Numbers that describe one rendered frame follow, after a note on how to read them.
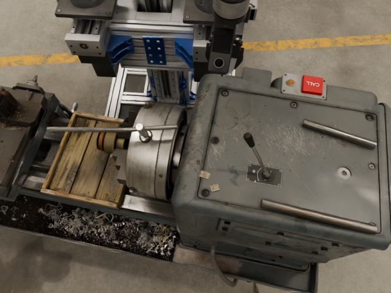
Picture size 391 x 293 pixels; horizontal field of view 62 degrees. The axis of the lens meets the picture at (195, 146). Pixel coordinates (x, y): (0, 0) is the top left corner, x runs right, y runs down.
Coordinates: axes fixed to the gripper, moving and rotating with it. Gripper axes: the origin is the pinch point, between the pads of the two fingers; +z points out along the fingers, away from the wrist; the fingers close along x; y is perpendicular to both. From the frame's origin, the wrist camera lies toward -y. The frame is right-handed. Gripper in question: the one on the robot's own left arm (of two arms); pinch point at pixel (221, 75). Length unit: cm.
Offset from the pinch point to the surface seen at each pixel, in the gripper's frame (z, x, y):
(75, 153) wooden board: 49, 54, -10
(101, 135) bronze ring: 26.0, 36.7, -11.1
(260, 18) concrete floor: 139, -19, 170
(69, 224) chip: 80, 60, -34
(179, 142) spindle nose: 19.3, 9.9, -12.4
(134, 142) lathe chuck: 14.9, 22.2, -16.5
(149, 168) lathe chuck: 18.3, 16.6, -22.3
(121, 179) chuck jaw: 26.9, 26.2, -24.7
